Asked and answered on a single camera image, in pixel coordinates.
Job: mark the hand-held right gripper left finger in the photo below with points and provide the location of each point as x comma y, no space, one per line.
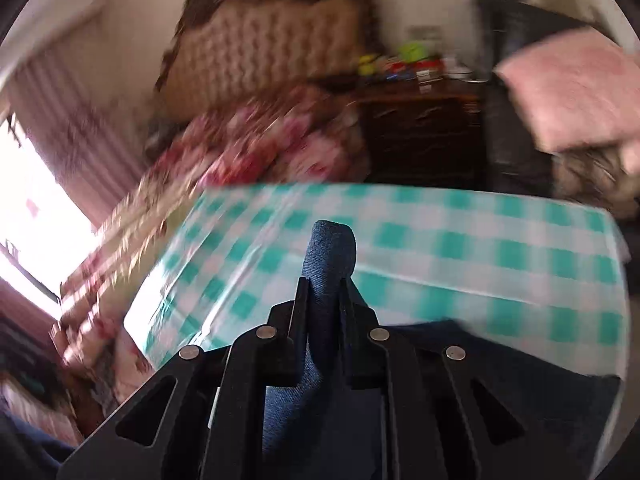
287,340

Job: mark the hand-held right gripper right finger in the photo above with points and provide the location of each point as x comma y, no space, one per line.
357,350

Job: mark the blue denim pants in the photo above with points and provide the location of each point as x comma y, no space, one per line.
327,260

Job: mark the teal white checkered tablecloth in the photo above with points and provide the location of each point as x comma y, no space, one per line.
450,270

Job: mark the red floral quilt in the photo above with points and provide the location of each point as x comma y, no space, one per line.
260,135

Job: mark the dark wooden nightstand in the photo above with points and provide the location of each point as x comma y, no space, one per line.
420,135

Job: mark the black armchair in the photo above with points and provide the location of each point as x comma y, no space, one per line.
510,125

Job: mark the bright window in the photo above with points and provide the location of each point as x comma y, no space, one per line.
30,220

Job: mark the yellow toy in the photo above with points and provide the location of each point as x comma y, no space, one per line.
367,65

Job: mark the dark blue cloth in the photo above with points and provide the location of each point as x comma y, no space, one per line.
25,452

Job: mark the beige plaid blanket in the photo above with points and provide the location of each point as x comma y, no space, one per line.
590,180

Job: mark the red box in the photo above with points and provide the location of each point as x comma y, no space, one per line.
417,67

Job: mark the tufted beige wooden headboard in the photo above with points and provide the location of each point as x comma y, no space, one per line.
260,50

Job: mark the green toy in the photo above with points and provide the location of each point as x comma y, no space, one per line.
412,50

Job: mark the pink striped curtain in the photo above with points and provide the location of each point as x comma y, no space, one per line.
75,120

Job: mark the pink floral pillow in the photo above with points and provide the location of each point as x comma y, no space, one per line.
632,160

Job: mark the large pink pillow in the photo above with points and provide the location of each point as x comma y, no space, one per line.
575,90

